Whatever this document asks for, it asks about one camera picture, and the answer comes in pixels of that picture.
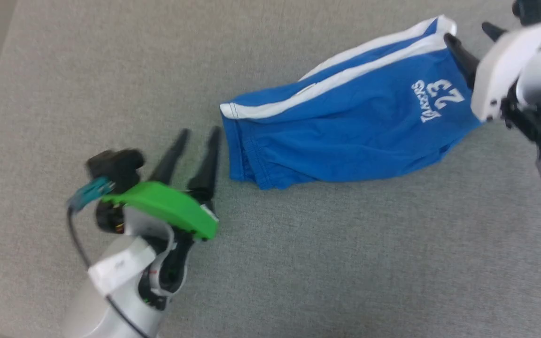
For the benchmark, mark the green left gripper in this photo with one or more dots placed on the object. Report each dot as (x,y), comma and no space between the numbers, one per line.
(167,204)

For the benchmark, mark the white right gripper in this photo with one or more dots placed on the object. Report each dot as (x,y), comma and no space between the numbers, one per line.
(496,70)

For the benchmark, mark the blue basketball shorts white trim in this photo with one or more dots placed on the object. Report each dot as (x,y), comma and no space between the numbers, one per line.
(345,131)

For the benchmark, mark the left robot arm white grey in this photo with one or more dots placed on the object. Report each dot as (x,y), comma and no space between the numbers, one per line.
(96,314)

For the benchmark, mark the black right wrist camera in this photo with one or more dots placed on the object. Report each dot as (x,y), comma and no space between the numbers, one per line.
(531,14)

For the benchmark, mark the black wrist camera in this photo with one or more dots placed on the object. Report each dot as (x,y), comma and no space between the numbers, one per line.
(531,14)
(115,164)

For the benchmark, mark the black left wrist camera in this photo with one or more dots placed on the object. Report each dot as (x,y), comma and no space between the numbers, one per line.
(115,164)

